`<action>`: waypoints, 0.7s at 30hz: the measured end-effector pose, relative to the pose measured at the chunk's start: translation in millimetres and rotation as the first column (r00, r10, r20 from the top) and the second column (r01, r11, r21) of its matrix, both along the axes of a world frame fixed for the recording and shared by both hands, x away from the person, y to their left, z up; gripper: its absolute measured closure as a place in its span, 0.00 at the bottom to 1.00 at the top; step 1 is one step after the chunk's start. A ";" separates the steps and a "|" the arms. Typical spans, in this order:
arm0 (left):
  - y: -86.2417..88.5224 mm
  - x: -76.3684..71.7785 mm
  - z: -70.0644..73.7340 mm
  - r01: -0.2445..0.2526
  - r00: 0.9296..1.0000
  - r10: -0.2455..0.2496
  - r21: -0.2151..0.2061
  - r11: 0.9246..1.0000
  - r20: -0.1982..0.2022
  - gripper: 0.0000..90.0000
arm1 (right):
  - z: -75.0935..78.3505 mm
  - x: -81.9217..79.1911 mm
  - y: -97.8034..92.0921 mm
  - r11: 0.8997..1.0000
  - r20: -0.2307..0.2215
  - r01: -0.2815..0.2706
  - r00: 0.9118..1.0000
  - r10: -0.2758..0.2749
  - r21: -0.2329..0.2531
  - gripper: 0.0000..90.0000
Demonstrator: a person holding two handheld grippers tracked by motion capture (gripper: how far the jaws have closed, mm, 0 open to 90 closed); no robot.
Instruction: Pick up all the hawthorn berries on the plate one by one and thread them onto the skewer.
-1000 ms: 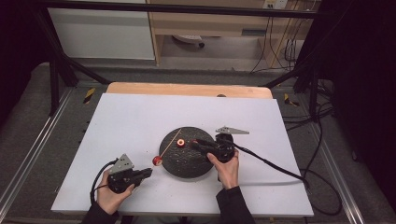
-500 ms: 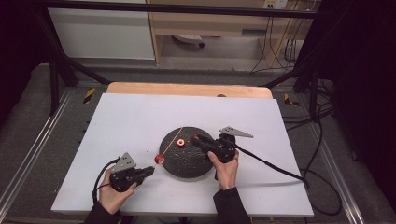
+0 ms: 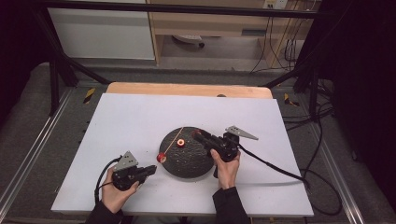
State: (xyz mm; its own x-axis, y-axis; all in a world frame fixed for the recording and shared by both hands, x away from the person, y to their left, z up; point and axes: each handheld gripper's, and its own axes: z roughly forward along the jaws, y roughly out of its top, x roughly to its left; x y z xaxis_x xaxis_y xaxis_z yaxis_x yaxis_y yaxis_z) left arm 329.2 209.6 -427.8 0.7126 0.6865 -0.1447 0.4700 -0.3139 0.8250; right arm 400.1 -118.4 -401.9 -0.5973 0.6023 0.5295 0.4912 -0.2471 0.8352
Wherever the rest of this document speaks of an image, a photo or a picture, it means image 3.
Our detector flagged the yellow black tape strip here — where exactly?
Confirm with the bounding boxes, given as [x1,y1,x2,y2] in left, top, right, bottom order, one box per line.
[283,92,301,107]
[82,87,96,105]

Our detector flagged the white wall socket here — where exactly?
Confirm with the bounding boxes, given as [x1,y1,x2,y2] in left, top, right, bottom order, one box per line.
[262,0,289,10]

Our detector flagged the aluminium floor rail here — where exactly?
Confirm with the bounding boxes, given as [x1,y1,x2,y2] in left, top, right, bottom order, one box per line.
[306,122,366,224]
[0,88,75,216]

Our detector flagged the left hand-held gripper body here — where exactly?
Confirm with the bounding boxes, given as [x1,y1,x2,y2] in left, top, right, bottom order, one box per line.
[111,150,148,192]

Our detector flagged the light wooden desk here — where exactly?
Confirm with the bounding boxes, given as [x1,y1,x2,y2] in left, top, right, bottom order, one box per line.
[146,0,316,67]

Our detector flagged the hanging black cables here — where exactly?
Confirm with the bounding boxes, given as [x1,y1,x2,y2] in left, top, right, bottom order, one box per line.
[249,8,312,75]

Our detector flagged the bundle of black floor cables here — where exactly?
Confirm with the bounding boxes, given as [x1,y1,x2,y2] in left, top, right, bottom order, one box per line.
[281,78,335,132]

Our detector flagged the white cabinet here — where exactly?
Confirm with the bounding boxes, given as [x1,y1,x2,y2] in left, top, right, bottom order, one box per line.
[48,0,156,61]

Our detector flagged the right hand-held gripper cable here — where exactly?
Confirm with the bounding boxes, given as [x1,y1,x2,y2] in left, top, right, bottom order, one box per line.
[237,124,343,217]

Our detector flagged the left hand-held gripper cable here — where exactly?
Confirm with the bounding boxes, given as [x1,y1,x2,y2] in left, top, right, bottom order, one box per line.
[93,156,123,205]

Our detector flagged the dark curtain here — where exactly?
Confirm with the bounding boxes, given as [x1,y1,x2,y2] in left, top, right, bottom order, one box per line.
[0,0,52,125]
[303,0,396,213]

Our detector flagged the black metal crossbar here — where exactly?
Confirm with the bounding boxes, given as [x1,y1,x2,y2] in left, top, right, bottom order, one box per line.
[35,0,320,20]

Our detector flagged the black metal stand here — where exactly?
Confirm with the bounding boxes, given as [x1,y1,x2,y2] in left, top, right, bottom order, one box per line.
[32,7,111,117]
[262,62,320,121]

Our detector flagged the person's right hand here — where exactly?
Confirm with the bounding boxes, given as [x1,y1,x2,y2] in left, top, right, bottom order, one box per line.
[209,148,242,190]

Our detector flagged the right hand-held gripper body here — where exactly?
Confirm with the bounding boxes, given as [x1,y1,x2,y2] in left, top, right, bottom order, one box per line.
[208,125,260,163]

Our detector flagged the white board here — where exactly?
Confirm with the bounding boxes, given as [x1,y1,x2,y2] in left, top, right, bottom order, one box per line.
[50,92,315,217]

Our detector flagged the hand-held gripper cable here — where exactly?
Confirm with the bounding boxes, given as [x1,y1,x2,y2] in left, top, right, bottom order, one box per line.
[237,124,343,217]
[93,156,123,205]

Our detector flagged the thin wooden skewer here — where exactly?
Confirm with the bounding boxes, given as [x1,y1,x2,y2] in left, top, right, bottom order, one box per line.
[163,126,185,156]

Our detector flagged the round black plate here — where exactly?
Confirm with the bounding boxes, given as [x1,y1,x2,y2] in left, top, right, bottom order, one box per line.
[159,126,216,179]

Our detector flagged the white chair base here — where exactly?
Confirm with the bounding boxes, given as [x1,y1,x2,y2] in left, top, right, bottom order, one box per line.
[172,34,205,49]

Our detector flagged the person's left hand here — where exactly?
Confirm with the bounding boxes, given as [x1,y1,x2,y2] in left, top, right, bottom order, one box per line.
[101,166,140,215]

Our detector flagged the wooden table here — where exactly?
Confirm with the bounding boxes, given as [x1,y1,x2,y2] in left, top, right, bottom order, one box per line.
[106,81,274,100]

